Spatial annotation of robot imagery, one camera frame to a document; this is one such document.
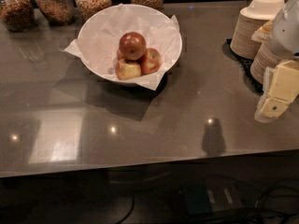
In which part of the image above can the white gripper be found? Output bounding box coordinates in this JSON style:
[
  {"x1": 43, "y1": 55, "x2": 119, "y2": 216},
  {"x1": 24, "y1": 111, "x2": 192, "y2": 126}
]
[{"x1": 254, "y1": 0, "x2": 299, "y2": 123}]

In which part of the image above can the front paper bowl stack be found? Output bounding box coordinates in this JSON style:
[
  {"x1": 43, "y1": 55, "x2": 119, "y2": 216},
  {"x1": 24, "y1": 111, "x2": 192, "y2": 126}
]
[{"x1": 250, "y1": 21, "x2": 282, "y2": 84}]

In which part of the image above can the paper bowl stack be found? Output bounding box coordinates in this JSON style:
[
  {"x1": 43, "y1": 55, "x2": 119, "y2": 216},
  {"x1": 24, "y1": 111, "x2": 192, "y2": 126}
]
[
  {"x1": 230, "y1": 0, "x2": 284, "y2": 60},
  {"x1": 250, "y1": 21, "x2": 282, "y2": 84}
]

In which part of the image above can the rear paper bowl stack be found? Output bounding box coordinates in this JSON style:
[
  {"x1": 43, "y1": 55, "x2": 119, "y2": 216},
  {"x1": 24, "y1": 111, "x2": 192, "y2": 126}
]
[{"x1": 230, "y1": 0, "x2": 284, "y2": 60}]

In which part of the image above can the front yellow-red apple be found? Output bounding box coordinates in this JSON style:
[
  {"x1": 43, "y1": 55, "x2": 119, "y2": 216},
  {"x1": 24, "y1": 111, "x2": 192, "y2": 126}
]
[{"x1": 115, "y1": 59, "x2": 142, "y2": 80}]

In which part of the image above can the hidden back red apple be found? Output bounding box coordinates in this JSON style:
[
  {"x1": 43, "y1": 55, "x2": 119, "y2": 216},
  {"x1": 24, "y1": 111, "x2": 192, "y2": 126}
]
[{"x1": 117, "y1": 49, "x2": 124, "y2": 60}]

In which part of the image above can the white bowl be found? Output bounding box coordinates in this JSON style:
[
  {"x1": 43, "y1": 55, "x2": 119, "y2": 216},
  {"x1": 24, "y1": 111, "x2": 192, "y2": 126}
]
[{"x1": 77, "y1": 3, "x2": 183, "y2": 88}]

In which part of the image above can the black rubber mat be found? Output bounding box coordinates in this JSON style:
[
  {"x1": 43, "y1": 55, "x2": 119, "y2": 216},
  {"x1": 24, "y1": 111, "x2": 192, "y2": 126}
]
[{"x1": 222, "y1": 38, "x2": 263, "y2": 96}]

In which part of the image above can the black box under table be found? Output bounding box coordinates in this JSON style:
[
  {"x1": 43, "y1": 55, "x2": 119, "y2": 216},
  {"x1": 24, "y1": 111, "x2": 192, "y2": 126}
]
[{"x1": 182, "y1": 181, "x2": 244, "y2": 215}]

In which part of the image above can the white paper liner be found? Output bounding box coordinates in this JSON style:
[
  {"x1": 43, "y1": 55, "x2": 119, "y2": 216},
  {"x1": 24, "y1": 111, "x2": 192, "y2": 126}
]
[{"x1": 63, "y1": 3, "x2": 181, "y2": 91}]

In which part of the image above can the far left cereal jar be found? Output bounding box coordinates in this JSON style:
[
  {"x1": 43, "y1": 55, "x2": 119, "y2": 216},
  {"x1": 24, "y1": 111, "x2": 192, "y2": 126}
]
[{"x1": 0, "y1": 0, "x2": 36, "y2": 32}]

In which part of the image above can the black cable on floor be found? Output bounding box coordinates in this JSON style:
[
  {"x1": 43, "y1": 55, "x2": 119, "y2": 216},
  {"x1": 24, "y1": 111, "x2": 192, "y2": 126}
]
[{"x1": 115, "y1": 193, "x2": 136, "y2": 224}]

